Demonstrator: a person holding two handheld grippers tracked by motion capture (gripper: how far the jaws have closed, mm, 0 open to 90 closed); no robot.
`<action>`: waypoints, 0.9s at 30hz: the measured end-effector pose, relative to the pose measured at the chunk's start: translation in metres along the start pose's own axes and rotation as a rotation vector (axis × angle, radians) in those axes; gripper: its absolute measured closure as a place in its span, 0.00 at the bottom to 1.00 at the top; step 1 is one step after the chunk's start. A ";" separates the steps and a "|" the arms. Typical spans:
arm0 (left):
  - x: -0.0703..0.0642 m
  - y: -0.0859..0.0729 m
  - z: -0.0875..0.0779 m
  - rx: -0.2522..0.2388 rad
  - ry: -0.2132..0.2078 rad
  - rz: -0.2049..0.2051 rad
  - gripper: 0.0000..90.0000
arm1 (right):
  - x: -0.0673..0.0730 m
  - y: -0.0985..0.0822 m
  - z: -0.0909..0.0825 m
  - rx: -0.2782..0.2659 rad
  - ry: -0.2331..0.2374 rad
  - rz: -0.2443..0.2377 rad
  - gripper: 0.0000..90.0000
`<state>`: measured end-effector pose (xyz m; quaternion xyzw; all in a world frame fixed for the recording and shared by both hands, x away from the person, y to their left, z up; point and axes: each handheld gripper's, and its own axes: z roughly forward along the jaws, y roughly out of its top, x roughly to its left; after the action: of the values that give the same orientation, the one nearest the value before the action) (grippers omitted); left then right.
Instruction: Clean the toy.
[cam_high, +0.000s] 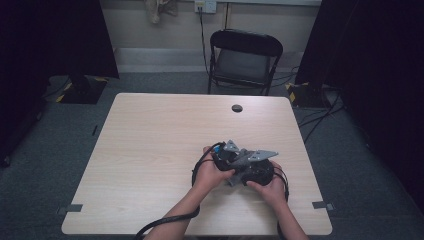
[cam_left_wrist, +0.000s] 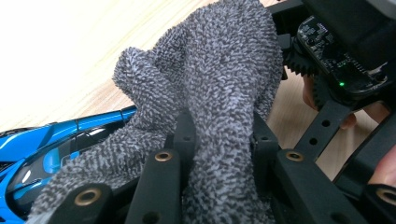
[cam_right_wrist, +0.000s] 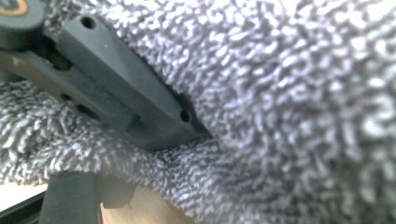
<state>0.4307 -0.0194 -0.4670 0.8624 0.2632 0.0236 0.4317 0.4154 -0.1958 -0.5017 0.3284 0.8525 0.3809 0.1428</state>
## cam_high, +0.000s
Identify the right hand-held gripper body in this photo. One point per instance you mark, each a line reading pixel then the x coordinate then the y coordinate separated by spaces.
pixel 258 171

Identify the white wall socket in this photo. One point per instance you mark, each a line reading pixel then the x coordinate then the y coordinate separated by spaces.
pixel 205 6

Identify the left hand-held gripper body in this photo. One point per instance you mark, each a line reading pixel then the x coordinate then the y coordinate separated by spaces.
pixel 230 158

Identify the black folding chair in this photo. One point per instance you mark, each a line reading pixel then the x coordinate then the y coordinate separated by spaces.
pixel 245 63

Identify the small black floor object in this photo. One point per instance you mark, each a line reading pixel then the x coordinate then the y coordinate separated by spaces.
pixel 95 130

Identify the black curtain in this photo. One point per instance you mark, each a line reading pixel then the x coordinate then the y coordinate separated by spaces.
pixel 50 50
pixel 373 66

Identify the person's right hand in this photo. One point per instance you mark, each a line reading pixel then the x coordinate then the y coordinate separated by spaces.
pixel 275 190

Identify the grey tape strip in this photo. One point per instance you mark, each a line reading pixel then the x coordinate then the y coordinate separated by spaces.
pixel 70 208
pixel 322 205

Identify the black stand base yellow tape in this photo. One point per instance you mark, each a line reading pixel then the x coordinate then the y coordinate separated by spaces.
pixel 305 95
pixel 83 91

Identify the person's left hand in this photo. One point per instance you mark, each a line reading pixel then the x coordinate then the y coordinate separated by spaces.
pixel 208 175

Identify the beige hanging cloth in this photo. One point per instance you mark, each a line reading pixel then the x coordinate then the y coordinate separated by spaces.
pixel 159 10

